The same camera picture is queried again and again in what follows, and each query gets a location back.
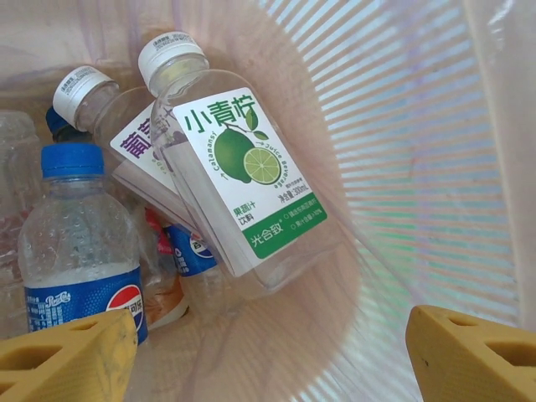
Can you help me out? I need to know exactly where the pink mesh waste basket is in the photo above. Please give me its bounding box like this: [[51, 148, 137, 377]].
[[0, 0, 536, 402]]

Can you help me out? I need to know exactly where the beige slatted waste bin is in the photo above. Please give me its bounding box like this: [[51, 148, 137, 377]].
[[0, 0, 536, 402]]

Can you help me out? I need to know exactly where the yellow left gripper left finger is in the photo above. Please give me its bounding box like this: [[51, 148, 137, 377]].
[[0, 308, 139, 402]]

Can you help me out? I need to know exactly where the clear unlabelled plastic bottle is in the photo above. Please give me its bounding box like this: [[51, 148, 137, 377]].
[[0, 111, 43, 294]]

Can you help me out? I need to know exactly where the blue-capped Pepsi bottle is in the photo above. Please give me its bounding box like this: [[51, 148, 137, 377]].
[[44, 106, 221, 280], [17, 142, 150, 347]]

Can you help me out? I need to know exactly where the grape juice bottle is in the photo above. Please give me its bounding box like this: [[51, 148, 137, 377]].
[[52, 64, 198, 235]]

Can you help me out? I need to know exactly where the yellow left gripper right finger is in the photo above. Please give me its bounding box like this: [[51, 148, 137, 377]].
[[405, 304, 536, 402]]

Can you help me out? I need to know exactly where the lime juice bottle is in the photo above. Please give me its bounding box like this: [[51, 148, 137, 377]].
[[137, 33, 348, 301]]

